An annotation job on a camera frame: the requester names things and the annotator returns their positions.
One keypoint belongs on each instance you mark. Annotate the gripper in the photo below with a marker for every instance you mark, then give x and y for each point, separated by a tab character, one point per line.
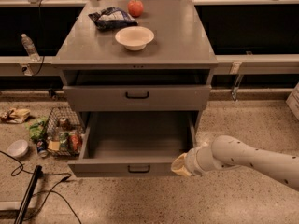
191	163

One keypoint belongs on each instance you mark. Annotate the grey drawer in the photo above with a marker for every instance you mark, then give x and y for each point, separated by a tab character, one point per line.
133	143
138	97

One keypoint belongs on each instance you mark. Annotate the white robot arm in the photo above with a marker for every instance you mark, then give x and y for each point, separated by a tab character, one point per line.
227	152

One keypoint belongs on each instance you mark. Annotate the grey metal drawer cabinet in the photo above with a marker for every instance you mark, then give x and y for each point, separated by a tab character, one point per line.
179	54

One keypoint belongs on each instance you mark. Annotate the cardboard box at right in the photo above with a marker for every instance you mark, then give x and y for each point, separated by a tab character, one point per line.
293	101

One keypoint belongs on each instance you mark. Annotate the white bowl on cabinet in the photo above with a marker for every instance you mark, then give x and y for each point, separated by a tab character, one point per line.
134	38

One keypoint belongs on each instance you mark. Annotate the soda can on floor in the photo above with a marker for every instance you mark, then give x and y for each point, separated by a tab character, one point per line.
42	148

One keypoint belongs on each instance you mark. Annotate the black pole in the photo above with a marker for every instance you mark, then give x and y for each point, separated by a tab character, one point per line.
28	195

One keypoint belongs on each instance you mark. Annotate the green snack bag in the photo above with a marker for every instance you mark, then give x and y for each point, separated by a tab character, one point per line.
37	128

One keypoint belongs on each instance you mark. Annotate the red apple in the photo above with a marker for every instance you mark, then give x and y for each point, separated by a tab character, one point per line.
135	8

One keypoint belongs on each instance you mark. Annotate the blue chip bag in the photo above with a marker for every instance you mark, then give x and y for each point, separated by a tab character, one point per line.
112	18

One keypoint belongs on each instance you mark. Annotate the white bowl on floor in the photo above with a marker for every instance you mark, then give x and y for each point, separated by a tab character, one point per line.
18	148

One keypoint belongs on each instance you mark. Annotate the crumpled tan wrapper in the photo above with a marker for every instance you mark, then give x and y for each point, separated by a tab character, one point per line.
15	115

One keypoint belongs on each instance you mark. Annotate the clear plastic water bottle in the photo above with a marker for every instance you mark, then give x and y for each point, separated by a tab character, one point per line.
30	48

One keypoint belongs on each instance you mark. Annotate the wire mesh basket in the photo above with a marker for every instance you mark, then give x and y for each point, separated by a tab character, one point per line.
64	132

